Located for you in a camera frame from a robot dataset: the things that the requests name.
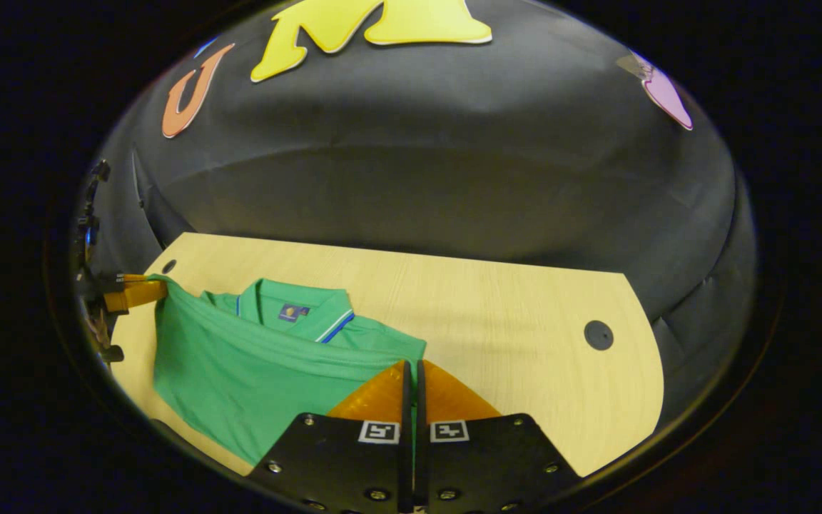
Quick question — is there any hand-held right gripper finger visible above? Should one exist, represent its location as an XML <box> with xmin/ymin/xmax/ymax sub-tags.
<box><xmin>248</xmin><ymin>361</ymin><xmax>413</xmax><ymax>514</ymax></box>
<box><xmin>415</xmin><ymin>359</ymin><xmax>583</xmax><ymax>514</ymax></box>

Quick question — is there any green T-shirt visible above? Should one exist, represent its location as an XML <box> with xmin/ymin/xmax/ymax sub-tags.
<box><xmin>147</xmin><ymin>275</ymin><xmax>427</xmax><ymax>466</ymax></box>

